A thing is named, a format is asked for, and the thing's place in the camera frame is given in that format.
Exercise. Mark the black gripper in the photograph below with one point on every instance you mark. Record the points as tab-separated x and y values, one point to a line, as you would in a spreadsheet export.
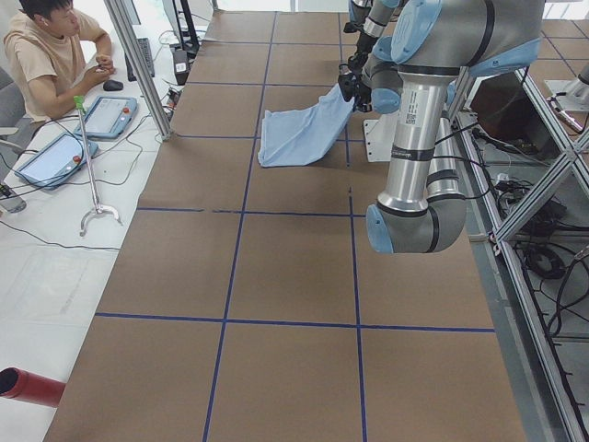
362	49
363	95

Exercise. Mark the light blue t-shirt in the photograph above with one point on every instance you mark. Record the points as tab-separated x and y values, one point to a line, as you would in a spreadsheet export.
300	137

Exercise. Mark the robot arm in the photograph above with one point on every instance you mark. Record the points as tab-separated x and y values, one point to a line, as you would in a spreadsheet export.
369	19
407	55

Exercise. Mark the black computer mouse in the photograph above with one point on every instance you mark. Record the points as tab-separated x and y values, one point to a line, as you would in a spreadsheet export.
113	85

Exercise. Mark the blue teach pendant far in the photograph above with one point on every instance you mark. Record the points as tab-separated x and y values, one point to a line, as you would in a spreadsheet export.
108	116

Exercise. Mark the blue teach pendant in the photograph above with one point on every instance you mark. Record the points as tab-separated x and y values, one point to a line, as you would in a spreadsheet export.
108	116
55	163

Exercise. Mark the metal reacher grabber stick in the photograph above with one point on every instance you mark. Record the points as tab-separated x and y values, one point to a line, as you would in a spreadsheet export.
98	208

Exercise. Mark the blue teach pendant near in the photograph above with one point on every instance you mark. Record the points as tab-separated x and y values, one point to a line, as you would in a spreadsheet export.
55	163

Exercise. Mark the seated man in beige shirt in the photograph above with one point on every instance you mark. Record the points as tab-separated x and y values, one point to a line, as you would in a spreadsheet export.
56	52

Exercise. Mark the red cylinder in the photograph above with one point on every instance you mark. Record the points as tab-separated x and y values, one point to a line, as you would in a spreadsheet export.
21	385

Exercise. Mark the aluminium frame rail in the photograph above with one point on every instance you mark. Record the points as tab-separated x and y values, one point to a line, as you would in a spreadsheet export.
529	226

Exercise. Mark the aluminium frame post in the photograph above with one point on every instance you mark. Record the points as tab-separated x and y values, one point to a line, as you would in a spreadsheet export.
124	28

